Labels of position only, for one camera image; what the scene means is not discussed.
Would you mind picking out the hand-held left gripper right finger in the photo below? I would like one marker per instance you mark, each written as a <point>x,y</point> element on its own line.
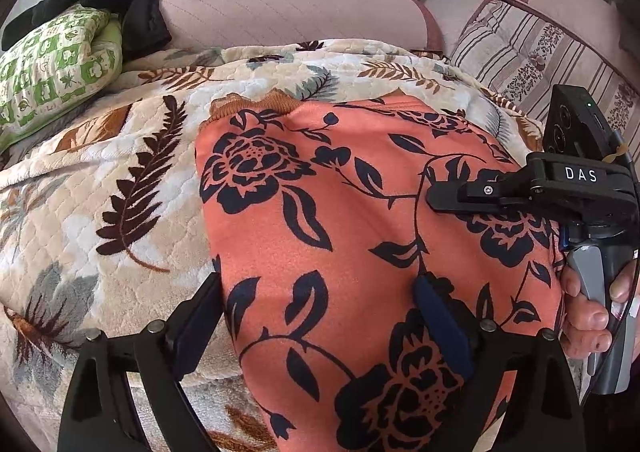
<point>445,332</point>

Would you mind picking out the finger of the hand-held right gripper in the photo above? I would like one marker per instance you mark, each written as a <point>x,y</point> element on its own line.
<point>475,192</point>

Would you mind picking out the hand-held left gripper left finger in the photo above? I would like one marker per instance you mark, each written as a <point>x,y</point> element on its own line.
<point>195,327</point>

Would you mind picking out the orange floral garment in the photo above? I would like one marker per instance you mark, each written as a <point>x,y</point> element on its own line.
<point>360,257</point>

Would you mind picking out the person's right hand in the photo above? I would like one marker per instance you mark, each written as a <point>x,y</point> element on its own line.
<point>585,327</point>

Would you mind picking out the striped cushion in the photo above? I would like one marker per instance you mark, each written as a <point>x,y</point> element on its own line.
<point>525,56</point>

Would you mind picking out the leaf print blanket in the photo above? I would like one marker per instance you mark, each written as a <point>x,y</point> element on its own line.
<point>125,171</point>

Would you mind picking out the pink sofa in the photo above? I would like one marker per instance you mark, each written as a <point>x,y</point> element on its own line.
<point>290,11</point>

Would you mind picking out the green patterned pillow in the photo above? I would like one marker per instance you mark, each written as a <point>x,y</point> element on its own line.
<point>50,76</point>

